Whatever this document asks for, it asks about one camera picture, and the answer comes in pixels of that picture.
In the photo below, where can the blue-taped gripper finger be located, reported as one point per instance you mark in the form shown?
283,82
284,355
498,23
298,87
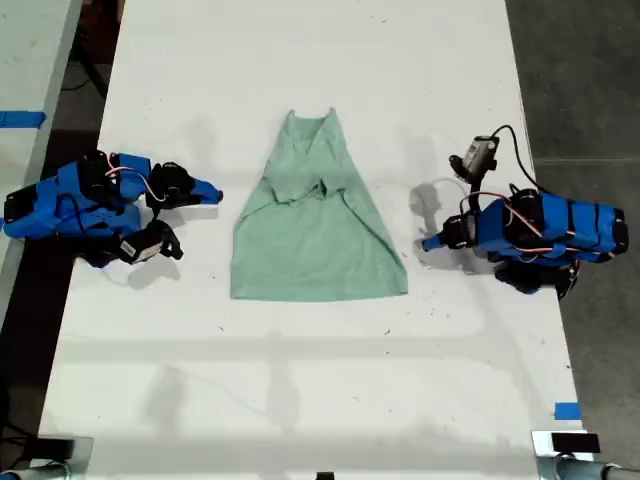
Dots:
205,198
436,239
436,246
207,186

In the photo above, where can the pale green T-shirt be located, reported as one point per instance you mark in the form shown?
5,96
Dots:
310,240

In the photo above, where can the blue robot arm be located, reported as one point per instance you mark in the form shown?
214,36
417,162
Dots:
575,225
45,205

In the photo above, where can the long blue tape strip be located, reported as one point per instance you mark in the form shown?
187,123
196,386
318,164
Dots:
20,120

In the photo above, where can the white side table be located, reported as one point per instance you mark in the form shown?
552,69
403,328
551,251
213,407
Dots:
30,50

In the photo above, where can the short blue tape patch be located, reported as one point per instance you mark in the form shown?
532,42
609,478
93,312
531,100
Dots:
567,411

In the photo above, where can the small black box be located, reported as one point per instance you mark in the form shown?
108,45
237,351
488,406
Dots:
575,443
55,447

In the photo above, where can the small black edge clip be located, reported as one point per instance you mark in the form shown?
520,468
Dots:
325,476

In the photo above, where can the grey metal pipe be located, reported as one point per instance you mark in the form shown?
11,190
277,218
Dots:
580,471

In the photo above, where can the black camera stalk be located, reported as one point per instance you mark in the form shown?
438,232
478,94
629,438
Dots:
477,187

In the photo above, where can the arm camera box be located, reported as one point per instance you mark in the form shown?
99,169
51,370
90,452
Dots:
475,152
145,245

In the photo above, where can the metal corner bracket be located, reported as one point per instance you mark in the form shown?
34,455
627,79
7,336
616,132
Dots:
542,447
84,450

